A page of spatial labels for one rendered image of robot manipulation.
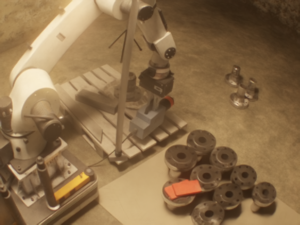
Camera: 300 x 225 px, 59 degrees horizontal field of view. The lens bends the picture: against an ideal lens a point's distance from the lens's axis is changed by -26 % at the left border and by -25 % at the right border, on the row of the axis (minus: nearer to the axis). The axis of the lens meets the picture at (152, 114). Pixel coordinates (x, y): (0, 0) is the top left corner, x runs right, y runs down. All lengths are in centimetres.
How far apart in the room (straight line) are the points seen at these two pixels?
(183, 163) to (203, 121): 91
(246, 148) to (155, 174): 102
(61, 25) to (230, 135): 214
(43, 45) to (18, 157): 76
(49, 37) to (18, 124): 59
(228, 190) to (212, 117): 121
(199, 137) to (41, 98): 156
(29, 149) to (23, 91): 43
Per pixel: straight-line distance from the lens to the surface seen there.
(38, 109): 175
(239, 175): 267
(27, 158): 208
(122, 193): 266
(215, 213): 237
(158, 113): 277
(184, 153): 271
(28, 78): 185
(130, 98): 321
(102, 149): 282
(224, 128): 343
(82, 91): 322
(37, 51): 200
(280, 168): 331
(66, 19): 199
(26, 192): 224
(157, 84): 255
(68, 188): 220
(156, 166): 289
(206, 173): 262
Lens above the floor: 217
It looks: 40 degrees down
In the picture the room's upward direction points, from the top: 9 degrees clockwise
